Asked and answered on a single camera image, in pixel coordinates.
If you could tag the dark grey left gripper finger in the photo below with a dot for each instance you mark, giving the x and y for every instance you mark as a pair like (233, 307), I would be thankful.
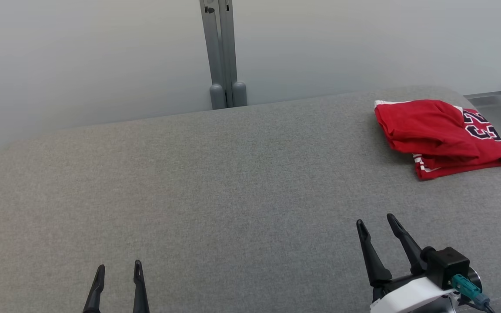
(96, 291)
(140, 291)

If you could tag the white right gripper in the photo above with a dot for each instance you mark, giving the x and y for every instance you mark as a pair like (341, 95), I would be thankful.
(407, 295)

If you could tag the red shorts white side stripes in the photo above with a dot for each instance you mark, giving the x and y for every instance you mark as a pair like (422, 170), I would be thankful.
(424, 128)

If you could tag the red number jersey white sleeves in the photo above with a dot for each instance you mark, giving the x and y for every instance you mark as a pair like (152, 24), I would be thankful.
(489, 152)

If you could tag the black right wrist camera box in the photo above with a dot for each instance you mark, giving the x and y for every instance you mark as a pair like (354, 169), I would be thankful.
(448, 265)

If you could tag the grey metal partition post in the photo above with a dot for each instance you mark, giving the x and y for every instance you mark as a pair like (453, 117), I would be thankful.
(223, 52)

